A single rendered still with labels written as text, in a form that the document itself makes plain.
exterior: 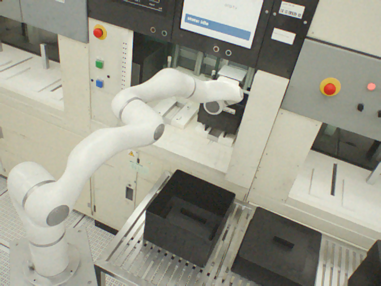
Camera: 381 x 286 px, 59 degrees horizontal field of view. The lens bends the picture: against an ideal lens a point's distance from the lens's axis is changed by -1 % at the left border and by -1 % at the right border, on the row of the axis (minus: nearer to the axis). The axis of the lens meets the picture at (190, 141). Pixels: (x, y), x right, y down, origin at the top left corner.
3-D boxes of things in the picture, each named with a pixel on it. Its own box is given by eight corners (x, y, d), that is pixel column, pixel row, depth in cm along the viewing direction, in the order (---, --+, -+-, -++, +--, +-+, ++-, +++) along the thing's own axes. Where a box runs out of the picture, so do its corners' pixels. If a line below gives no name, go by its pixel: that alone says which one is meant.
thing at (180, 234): (172, 195, 156) (177, 168, 146) (227, 220, 150) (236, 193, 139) (141, 238, 135) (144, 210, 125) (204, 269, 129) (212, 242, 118)
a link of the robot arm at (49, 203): (24, 206, 104) (51, 240, 96) (3, 187, 95) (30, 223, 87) (143, 112, 123) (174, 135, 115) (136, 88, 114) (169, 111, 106)
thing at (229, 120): (192, 126, 178) (201, 74, 158) (206, 107, 193) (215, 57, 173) (236, 142, 173) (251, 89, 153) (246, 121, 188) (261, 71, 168)
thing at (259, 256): (229, 270, 130) (237, 251, 122) (250, 218, 152) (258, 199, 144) (304, 306, 123) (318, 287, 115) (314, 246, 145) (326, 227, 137)
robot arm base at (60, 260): (24, 295, 111) (15, 263, 100) (22, 247, 124) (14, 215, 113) (83, 279, 118) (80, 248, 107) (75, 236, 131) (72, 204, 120)
